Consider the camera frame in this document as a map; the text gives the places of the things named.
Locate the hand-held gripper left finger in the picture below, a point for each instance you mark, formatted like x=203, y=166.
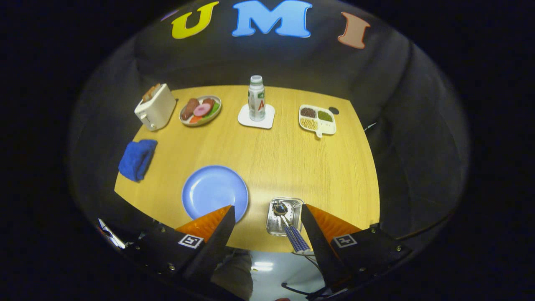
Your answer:
x=219, y=238

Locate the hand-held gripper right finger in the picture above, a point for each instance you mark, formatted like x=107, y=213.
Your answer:
x=315, y=242

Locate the person's grey trousers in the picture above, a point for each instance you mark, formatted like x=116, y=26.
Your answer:
x=234, y=271

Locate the blue plate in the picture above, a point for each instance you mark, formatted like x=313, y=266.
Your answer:
x=209, y=188

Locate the white power strip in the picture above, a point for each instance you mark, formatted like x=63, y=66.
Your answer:
x=112, y=234

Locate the blue cloth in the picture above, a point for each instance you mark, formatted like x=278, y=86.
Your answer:
x=136, y=161

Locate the grey food plate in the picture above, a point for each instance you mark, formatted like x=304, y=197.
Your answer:
x=209, y=120

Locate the orange carrot slice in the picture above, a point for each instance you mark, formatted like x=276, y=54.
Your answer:
x=195, y=119

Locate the white square coaster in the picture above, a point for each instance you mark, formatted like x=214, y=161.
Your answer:
x=246, y=119

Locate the white divided dish of beans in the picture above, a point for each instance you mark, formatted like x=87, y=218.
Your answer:
x=317, y=119

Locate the green lettuce leaf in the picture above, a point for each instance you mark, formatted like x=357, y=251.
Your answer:
x=215, y=110

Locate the pink ham slice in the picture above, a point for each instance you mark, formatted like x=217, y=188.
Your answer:
x=202, y=110

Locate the large brown meat piece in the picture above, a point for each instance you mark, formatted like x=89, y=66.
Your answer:
x=190, y=108

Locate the black round desk grommet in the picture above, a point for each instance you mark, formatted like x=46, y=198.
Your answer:
x=333, y=110

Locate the white toaster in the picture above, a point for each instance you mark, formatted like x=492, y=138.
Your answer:
x=161, y=108

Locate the white bottle with green cap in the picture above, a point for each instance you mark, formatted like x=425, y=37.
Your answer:
x=256, y=98

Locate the toast slices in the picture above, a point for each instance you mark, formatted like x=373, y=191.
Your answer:
x=150, y=93

